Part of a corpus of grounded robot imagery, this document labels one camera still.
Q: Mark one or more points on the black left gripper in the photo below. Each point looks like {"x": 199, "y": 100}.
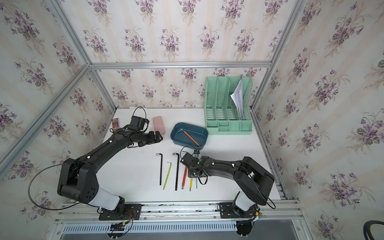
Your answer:
{"x": 151, "y": 139}

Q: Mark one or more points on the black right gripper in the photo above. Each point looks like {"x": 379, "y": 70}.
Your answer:
{"x": 189, "y": 174}

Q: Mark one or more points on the red handled hex key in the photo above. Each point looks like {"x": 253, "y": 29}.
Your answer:
{"x": 184, "y": 177}

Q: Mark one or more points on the yellow handled hex key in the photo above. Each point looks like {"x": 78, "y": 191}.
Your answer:
{"x": 191, "y": 184}

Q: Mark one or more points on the orange handled hex key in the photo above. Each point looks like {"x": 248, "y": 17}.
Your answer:
{"x": 189, "y": 136}

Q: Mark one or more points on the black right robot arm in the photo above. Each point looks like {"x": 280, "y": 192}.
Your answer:
{"x": 254, "y": 180}

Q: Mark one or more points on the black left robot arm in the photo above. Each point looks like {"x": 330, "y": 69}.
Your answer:
{"x": 78, "y": 178}

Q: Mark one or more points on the thin black hex key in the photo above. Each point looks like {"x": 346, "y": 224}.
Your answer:
{"x": 161, "y": 167}

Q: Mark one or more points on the long black hex key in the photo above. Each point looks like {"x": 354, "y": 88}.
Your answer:
{"x": 177, "y": 170}

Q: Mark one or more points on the teal plastic storage box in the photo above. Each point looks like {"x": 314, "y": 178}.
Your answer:
{"x": 200, "y": 134}

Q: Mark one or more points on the pink pencil case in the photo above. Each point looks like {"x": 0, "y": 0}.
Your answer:
{"x": 158, "y": 125}

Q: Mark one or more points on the red small booklet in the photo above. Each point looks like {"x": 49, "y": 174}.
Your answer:
{"x": 115, "y": 124}

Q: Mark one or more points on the green mesh file organizer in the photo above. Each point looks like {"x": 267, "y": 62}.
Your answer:
{"x": 221, "y": 113}

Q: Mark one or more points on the white papers in organizer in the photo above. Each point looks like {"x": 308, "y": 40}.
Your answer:
{"x": 237, "y": 97}

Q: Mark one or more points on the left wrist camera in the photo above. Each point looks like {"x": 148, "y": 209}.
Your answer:
{"x": 138, "y": 123}

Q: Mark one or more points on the green handled hex key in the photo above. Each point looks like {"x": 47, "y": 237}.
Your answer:
{"x": 167, "y": 176}

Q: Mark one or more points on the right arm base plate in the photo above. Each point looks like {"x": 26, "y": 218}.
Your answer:
{"x": 237, "y": 210}

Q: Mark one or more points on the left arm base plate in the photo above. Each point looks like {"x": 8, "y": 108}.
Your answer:
{"x": 129, "y": 211}

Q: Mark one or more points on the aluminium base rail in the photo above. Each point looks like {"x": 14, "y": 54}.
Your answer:
{"x": 182, "y": 217}

